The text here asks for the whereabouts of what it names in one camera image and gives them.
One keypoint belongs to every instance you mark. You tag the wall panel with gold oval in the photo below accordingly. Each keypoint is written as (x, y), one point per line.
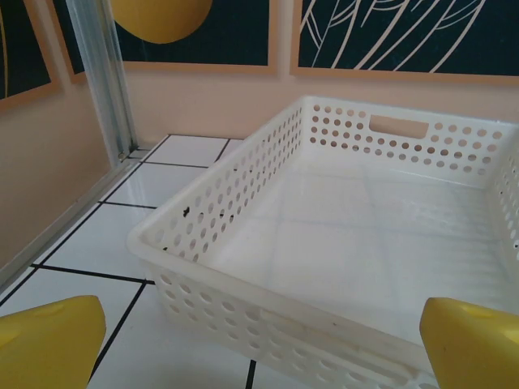
(223, 32)

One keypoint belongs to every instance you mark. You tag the aluminium frame post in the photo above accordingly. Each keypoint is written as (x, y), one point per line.
(101, 81)

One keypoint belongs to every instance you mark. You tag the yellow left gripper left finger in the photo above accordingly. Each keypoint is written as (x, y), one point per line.
(48, 344)

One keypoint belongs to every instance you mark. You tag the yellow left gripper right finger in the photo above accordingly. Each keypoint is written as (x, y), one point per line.
(474, 348)

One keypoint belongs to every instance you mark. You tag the aluminium side rail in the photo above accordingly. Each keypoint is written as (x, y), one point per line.
(61, 227)

